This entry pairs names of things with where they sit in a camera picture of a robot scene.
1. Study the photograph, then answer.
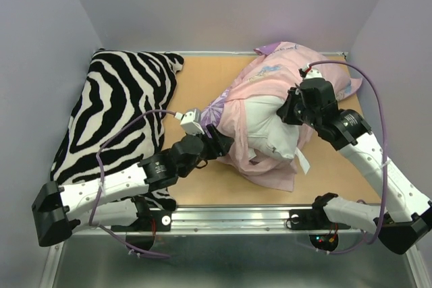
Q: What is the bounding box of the white pillow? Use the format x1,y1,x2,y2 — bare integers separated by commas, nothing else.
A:
244,95,310,173

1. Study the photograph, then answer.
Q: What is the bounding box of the purple pink princess pillowcase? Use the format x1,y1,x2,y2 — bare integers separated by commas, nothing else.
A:
198,40,364,192

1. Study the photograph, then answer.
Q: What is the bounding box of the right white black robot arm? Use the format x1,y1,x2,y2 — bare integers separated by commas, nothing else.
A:
277,78,431,255

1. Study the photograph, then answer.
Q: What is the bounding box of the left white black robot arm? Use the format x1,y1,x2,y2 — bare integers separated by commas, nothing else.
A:
32,125,234,247

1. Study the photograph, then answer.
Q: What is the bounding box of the zebra striped pillow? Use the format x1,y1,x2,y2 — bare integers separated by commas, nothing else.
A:
50,49,186,211

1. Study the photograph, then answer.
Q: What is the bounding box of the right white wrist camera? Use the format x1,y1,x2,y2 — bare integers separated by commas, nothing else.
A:
299,66,323,81

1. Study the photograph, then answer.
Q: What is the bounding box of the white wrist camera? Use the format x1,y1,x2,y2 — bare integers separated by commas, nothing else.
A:
299,66,323,81
174,108,204,136

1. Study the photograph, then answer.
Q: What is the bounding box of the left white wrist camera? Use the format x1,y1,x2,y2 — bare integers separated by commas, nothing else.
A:
174,108,204,136

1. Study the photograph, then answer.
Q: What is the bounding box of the aluminium mounting rail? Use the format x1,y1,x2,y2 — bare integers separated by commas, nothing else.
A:
66,200,379,235

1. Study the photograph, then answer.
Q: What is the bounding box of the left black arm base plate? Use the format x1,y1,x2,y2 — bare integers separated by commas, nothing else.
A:
128,209,172,232

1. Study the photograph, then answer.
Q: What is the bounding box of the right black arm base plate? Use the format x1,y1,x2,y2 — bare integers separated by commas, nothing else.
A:
286,208,350,231

